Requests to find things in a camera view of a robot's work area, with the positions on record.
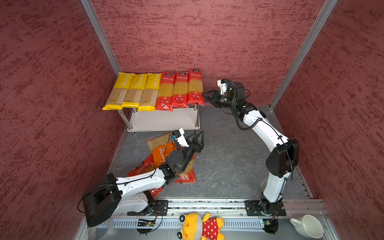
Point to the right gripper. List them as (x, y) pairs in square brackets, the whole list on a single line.
[(216, 102)]

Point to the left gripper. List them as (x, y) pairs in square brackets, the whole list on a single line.
[(195, 137)]

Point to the red spaghetti pack large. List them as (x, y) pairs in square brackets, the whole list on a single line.
[(165, 92)]

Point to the yellow spaghetti pack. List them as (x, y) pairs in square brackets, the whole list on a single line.
[(149, 98), (135, 91), (119, 92)]

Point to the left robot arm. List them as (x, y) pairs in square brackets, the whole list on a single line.
[(115, 196)]

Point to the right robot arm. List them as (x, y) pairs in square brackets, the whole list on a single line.
[(284, 152)]

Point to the white two-tier shelf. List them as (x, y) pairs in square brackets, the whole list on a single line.
[(157, 121)]

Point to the orange pasta bag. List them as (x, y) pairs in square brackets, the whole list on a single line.
[(161, 147)]

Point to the red macaroni bag right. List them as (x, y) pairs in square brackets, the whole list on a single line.
[(188, 176)]

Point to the red macaroni bag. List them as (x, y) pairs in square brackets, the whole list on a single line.
[(146, 166), (188, 176)]

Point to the red macaroni bag left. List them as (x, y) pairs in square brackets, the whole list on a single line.
[(146, 166)]

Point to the yellow plush toy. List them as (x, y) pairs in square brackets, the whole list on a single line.
[(197, 228)]

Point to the clear tape roll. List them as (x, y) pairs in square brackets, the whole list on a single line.
[(103, 231)]

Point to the white ceramic cup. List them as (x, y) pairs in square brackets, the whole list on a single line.
[(308, 226)]

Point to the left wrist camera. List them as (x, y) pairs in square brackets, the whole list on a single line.
[(179, 137)]

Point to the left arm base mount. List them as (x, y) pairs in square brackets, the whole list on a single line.
[(157, 208)]

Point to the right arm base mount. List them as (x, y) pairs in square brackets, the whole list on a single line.
[(263, 208)]

